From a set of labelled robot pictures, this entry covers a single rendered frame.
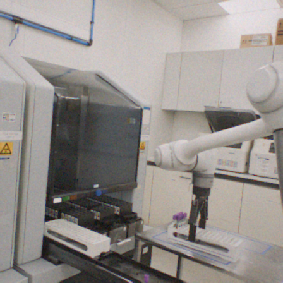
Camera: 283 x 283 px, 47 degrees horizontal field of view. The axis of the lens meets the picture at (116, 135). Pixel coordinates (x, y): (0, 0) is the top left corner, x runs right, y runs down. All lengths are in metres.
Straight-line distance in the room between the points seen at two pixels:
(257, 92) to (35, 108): 0.78
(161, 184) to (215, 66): 1.47
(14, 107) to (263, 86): 0.81
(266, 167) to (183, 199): 0.93
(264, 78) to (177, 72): 3.22
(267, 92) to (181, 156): 0.51
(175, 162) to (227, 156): 2.18
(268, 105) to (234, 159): 2.55
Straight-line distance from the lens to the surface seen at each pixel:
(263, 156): 3.33
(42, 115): 1.28
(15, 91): 1.21
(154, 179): 3.82
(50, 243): 1.41
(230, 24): 4.30
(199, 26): 4.46
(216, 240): 1.42
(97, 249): 1.28
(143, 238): 1.50
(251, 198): 3.39
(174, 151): 1.25
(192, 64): 3.98
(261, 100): 0.86
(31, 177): 1.29
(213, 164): 1.39
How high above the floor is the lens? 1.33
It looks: 3 degrees down
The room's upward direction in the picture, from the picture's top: 5 degrees clockwise
